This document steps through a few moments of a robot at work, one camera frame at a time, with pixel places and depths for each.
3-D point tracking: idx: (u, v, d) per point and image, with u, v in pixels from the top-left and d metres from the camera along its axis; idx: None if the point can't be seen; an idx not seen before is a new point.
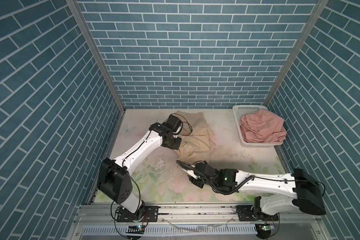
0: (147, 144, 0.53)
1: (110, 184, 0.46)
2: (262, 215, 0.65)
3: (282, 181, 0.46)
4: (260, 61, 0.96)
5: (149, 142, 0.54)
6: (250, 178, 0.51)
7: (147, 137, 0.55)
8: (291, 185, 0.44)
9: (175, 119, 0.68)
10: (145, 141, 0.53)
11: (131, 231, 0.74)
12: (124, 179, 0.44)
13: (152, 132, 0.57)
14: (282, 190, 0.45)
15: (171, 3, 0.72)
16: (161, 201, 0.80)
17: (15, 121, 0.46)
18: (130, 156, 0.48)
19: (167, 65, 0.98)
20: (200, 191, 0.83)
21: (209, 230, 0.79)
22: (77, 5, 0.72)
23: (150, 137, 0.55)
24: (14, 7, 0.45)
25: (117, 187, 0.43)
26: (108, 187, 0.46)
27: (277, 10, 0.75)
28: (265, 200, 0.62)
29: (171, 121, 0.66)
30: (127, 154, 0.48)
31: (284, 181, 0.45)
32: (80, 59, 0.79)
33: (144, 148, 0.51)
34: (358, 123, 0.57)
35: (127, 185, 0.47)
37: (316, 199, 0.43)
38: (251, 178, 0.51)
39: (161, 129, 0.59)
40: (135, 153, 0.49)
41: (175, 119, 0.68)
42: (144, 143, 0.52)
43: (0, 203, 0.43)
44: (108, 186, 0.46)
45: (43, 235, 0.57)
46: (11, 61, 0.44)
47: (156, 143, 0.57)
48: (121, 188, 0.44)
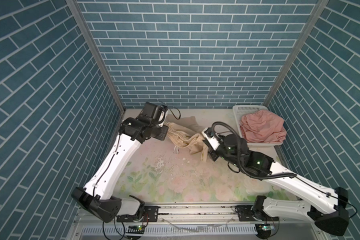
0: (119, 157, 0.43)
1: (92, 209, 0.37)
2: (260, 213, 0.65)
3: (323, 194, 0.42)
4: (259, 61, 0.96)
5: (121, 153, 0.43)
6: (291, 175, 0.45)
7: (117, 146, 0.44)
8: (333, 201, 0.40)
9: (151, 107, 0.51)
10: (115, 153, 0.43)
11: (131, 231, 0.74)
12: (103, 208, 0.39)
13: (122, 138, 0.45)
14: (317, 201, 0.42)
15: (171, 3, 0.72)
16: (161, 201, 0.80)
17: (15, 121, 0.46)
18: (99, 182, 0.40)
19: (167, 65, 0.98)
20: (200, 192, 0.83)
21: (209, 230, 0.79)
22: (77, 5, 0.72)
23: (121, 147, 0.44)
24: (13, 7, 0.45)
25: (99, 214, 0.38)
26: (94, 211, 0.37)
27: (277, 10, 0.75)
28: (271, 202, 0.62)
29: (147, 111, 0.52)
30: (98, 178, 0.40)
31: (327, 195, 0.41)
32: (80, 59, 0.79)
33: (117, 162, 0.42)
34: (358, 123, 0.57)
35: (114, 204, 0.44)
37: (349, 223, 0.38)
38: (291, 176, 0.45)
39: (132, 126, 0.46)
40: (107, 174, 0.41)
41: (152, 109, 0.52)
42: (115, 158, 0.42)
43: (0, 203, 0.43)
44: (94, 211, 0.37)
45: (43, 235, 0.57)
46: (11, 61, 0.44)
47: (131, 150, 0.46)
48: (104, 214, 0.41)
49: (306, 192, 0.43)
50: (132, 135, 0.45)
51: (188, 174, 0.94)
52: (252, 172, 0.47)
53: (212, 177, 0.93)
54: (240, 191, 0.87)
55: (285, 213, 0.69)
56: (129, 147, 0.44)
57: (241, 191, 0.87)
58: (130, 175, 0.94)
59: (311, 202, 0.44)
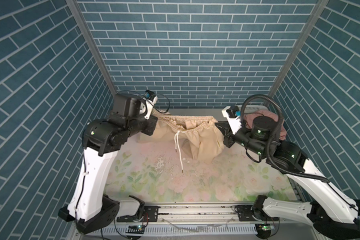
0: (92, 177, 0.35)
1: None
2: (258, 213, 0.66)
3: (348, 205, 0.38)
4: (259, 61, 0.96)
5: (93, 172, 0.35)
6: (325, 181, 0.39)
7: (86, 163, 0.35)
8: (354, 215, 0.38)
9: (122, 101, 0.37)
10: (85, 173, 0.35)
11: (131, 231, 0.74)
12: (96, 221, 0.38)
13: (87, 153, 0.35)
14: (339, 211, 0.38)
15: (171, 3, 0.72)
16: (161, 201, 0.80)
17: (15, 122, 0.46)
18: (79, 205, 0.36)
19: (167, 65, 0.98)
20: (200, 192, 0.83)
21: (209, 230, 0.79)
22: (77, 5, 0.72)
23: (91, 164, 0.35)
24: (13, 7, 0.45)
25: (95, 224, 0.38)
26: None
27: (277, 10, 0.75)
28: (273, 203, 0.61)
29: (117, 107, 0.38)
30: (77, 200, 0.36)
31: (351, 206, 0.38)
32: (80, 59, 0.79)
33: (92, 183, 0.35)
34: (358, 123, 0.57)
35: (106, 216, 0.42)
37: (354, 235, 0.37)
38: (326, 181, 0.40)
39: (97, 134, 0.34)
40: (83, 199, 0.36)
41: (125, 105, 0.38)
42: (87, 178, 0.35)
43: (0, 203, 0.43)
44: None
45: (43, 235, 0.57)
46: (11, 61, 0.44)
47: (106, 162, 0.37)
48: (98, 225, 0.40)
49: (330, 200, 0.38)
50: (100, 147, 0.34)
51: (188, 174, 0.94)
52: (281, 164, 0.39)
53: (212, 177, 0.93)
54: (240, 191, 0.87)
55: (285, 214, 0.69)
56: (99, 164, 0.35)
57: (241, 191, 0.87)
58: (130, 175, 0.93)
59: (329, 208, 0.40)
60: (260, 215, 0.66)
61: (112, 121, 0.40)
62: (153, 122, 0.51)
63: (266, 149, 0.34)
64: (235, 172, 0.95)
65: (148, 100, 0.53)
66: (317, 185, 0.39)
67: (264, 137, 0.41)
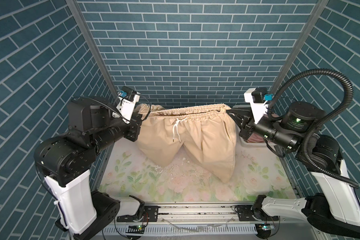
0: (64, 204, 0.32)
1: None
2: (258, 212, 0.66)
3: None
4: (259, 61, 0.96)
5: (62, 200, 0.31)
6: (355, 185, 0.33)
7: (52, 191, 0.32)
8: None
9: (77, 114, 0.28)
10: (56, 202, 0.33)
11: (131, 231, 0.74)
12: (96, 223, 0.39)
13: (49, 181, 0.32)
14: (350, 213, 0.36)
15: (171, 3, 0.72)
16: (161, 201, 0.80)
17: (15, 122, 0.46)
18: (68, 223, 0.35)
19: (167, 65, 0.98)
20: (200, 191, 0.83)
21: (209, 230, 0.79)
22: (77, 5, 0.72)
23: (56, 190, 0.31)
24: (13, 7, 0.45)
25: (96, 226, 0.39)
26: None
27: (277, 10, 0.75)
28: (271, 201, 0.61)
29: (74, 120, 0.29)
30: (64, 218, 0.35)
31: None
32: (80, 59, 0.79)
33: (69, 205, 0.32)
34: (358, 123, 0.57)
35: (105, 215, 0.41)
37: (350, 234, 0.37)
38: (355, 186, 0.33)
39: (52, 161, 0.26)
40: (69, 218, 0.34)
41: (82, 119, 0.28)
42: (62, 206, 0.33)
43: (0, 203, 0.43)
44: None
45: (43, 235, 0.57)
46: (11, 61, 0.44)
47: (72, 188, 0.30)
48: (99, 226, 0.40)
49: (348, 205, 0.36)
50: (56, 175, 0.28)
51: (188, 174, 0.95)
52: (320, 162, 0.32)
53: (212, 177, 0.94)
54: (240, 191, 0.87)
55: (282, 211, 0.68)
56: (66, 192, 0.30)
57: (241, 191, 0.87)
58: (130, 175, 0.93)
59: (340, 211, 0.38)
60: (259, 214, 0.66)
61: (72, 138, 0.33)
62: (135, 125, 0.42)
63: (305, 142, 0.36)
64: (235, 172, 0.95)
65: (125, 102, 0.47)
66: (341, 186, 0.34)
67: (303, 129, 0.33)
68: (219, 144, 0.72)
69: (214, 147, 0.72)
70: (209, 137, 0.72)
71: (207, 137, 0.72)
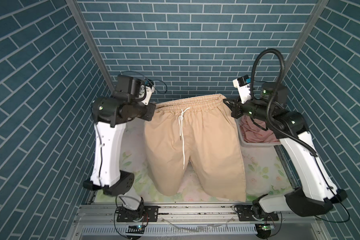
0: (108, 145, 0.39)
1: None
2: (257, 208, 0.67)
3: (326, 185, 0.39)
4: (259, 61, 0.96)
5: (108, 141, 0.39)
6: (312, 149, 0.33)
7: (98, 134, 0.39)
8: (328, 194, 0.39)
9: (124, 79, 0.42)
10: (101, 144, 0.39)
11: (131, 231, 0.74)
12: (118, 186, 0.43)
13: (99, 126, 0.38)
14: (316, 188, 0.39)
15: (171, 3, 0.72)
16: (161, 201, 0.80)
17: (15, 121, 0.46)
18: (102, 173, 0.40)
19: (167, 65, 0.98)
20: (200, 192, 0.83)
21: (209, 230, 0.79)
22: (77, 5, 0.72)
23: (105, 134, 0.38)
24: (13, 7, 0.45)
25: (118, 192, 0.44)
26: None
27: (277, 10, 0.75)
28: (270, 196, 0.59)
29: (122, 86, 0.42)
30: (98, 170, 0.40)
31: (328, 187, 0.39)
32: (80, 59, 0.79)
33: (110, 150, 0.40)
34: (358, 123, 0.57)
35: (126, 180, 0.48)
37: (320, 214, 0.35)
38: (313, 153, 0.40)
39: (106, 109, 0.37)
40: (105, 165, 0.40)
41: (128, 84, 0.43)
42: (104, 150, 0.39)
43: (0, 203, 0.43)
44: None
45: (43, 235, 0.57)
46: (11, 61, 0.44)
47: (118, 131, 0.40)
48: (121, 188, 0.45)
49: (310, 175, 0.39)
50: (110, 120, 0.38)
51: (188, 174, 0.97)
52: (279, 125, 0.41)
53: None
54: None
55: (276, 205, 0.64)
56: (113, 134, 0.39)
57: None
58: None
59: (305, 184, 0.41)
60: (257, 210, 0.67)
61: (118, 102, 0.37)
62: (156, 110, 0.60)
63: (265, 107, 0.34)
64: None
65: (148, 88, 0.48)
66: (302, 154, 0.40)
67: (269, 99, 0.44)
68: (226, 137, 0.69)
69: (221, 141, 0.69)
70: (215, 131, 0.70)
71: (213, 132, 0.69)
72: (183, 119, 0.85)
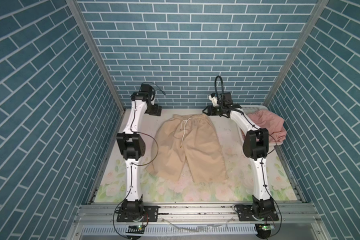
0: (138, 111, 0.66)
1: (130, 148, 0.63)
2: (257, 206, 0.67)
3: (251, 125, 0.67)
4: (259, 61, 0.96)
5: (139, 109, 0.67)
6: (239, 111, 0.75)
7: (135, 106, 0.67)
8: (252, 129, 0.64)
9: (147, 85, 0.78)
10: (135, 109, 0.66)
11: (131, 231, 0.74)
12: (139, 140, 0.61)
13: (136, 102, 0.69)
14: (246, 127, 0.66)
15: (171, 3, 0.72)
16: (161, 201, 0.80)
17: (15, 121, 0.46)
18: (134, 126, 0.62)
19: (167, 65, 0.98)
20: (200, 191, 0.83)
21: (209, 230, 0.79)
22: (77, 5, 0.72)
23: (138, 106, 0.67)
24: (13, 7, 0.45)
25: (137, 145, 0.61)
26: (130, 148, 0.63)
27: (277, 10, 0.75)
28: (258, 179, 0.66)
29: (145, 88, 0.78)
30: (130, 124, 0.63)
31: (252, 125, 0.66)
32: (80, 59, 0.79)
33: (138, 114, 0.66)
34: (358, 123, 0.57)
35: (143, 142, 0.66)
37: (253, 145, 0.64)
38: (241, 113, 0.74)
39: (140, 94, 0.71)
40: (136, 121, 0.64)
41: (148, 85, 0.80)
42: (136, 113, 0.66)
43: (0, 203, 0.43)
44: (130, 147, 0.63)
45: (43, 235, 0.57)
46: (11, 61, 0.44)
47: (144, 107, 0.71)
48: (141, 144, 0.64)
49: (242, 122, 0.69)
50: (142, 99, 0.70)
51: (188, 174, 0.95)
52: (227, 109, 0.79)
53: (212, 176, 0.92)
54: (240, 191, 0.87)
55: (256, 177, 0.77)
56: (142, 104, 0.68)
57: (241, 191, 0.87)
58: None
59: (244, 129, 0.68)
60: (257, 209, 0.67)
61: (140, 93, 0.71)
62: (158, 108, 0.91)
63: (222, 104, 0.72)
64: (235, 172, 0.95)
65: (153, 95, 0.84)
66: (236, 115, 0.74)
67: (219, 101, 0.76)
68: (210, 130, 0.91)
69: (208, 133, 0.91)
70: (201, 132, 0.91)
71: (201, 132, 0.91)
72: (185, 119, 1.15)
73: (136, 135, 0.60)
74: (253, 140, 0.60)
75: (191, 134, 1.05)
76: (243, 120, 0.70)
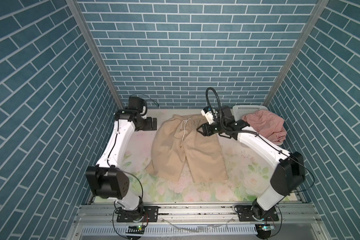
0: (122, 135, 0.50)
1: (106, 187, 0.46)
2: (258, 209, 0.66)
3: (276, 150, 0.49)
4: (259, 61, 0.96)
5: (123, 132, 0.51)
6: (253, 131, 0.57)
7: (118, 128, 0.52)
8: (281, 156, 0.47)
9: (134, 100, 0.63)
10: (117, 132, 0.51)
11: (131, 231, 0.74)
12: (118, 176, 0.43)
13: (120, 123, 0.53)
14: (270, 155, 0.49)
15: (171, 3, 0.72)
16: (161, 201, 0.80)
17: (15, 122, 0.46)
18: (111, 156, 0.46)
19: (167, 65, 0.98)
20: (200, 191, 0.83)
21: (209, 230, 0.79)
22: (77, 5, 0.72)
23: (121, 127, 0.52)
24: (13, 7, 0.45)
25: (115, 184, 0.44)
26: (106, 187, 0.46)
27: (277, 10, 0.75)
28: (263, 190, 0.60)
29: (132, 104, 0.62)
30: (108, 153, 0.46)
31: (278, 151, 0.49)
32: (80, 59, 0.79)
33: (120, 139, 0.49)
34: (358, 123, 0.57)
35: (125, 177, 0.48)
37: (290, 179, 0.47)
38: (254, 134, 0.56)
39: (126, 113, 0.56)
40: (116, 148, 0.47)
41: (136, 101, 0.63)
42: (119, 136, 0.50)
43: (0, 203, 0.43)
44: (107, 186, 0.46)
45: (43, 235, 0.57)
46: (11, 61, 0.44)
47: (129, 130, 0.54)
48: (121, 181, 0.46)
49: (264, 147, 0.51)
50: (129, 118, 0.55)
51: (188, 174, 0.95)
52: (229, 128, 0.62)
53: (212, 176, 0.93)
54: (240, 191, 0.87)
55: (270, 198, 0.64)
56: (127, 127, 0.53)
57: (241, 191, 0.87)
58: (130, 175, 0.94)
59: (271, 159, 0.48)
60: (257, 211, 0.66)
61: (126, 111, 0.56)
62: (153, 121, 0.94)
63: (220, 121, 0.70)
64: (235, 172, 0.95)
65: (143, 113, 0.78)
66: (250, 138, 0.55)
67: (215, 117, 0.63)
68: None
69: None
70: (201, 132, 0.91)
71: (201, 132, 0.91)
72: (185, 120, 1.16)
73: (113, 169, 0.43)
74: (290, 172, 0.49)
75: (191, 134, 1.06)
76: (262, 145, 0.52)
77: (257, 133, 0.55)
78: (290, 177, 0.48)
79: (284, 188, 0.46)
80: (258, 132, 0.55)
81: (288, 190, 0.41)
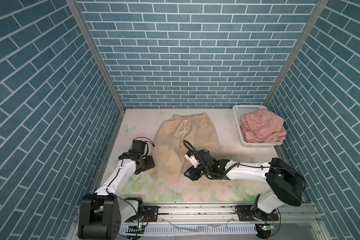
0: (123, 171, 0.53)
1: (95, 224, 0.41)
2: (260, 213, 0.65)
3: (259, 168, 0.50)
4: (259, 61, 0.96)
5: (125, 168, 0.55)
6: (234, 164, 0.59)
7: (121, 164, 0.57)
8: (265, 170, 0.48)
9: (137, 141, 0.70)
10: (120, 168, 0.54)
11: (131, 231, 0.74)
12: (114, 206, 0.42)
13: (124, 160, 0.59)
14: (258, 175, 0.50)
15: (171, 3, 0.72)
16: (161, 201, 0.80)
17: (15, 121, 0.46)
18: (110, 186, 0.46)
19: (167, 65, 0.98)
20: (200, 191, 0.83)
21: (209, 230, 0.79)
22: (77, 5, 0.72)
23: (125, 164, 0.57)
24: (13, 7, 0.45)
25: (108, 217, 0.41)
26: (93, 225, 0.41)
27: (277, 10, 0.75)
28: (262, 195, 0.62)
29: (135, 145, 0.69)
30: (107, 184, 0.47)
31: (260, 168, 0.50)
32: (80, 59, 0.79)
33: (121, 174, 0.52)
34: (358, 123, 0.57)
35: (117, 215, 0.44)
37: (286, 186, 0.45)
38: (236, 166, 0.58)
39: (130, 154, 0.63)
40: (116, 179, 0.49)
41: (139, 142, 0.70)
42: (121, 171, 0.53)
43: (0, 203, 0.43)
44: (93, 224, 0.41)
45: (43, 235, 0.57)
46: (11, 61, 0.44)
47: (131, 168, 0.58)
48: (113, 215, 0.42)
49: (250, 173, 0.53)
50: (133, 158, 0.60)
51: None
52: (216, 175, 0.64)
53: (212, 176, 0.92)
54: (240, 191, 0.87)
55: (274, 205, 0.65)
56: (130, 163, 0.58)
57: (241, 191, 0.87)
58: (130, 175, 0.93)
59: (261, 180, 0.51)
60: (260, 215, 0.65)
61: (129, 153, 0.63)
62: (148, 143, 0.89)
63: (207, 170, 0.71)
64: None
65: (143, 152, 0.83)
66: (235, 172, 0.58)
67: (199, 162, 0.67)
68: (210, 130, 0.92)
69: (208, 133, 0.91)
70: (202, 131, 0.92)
71: (201, 132, 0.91)
72: (185, 120, 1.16)
73: (110, 198, 0.42)
74: (281, 181, 0.45)
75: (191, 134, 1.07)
76: (247, 172, 0.53)
77: (237, 163, 0.59)
78: (284, 185, 0.45)
79: (291, 197, 0.44)
80: (238, 163, 0.58)
81: (294, 196, 0.44)
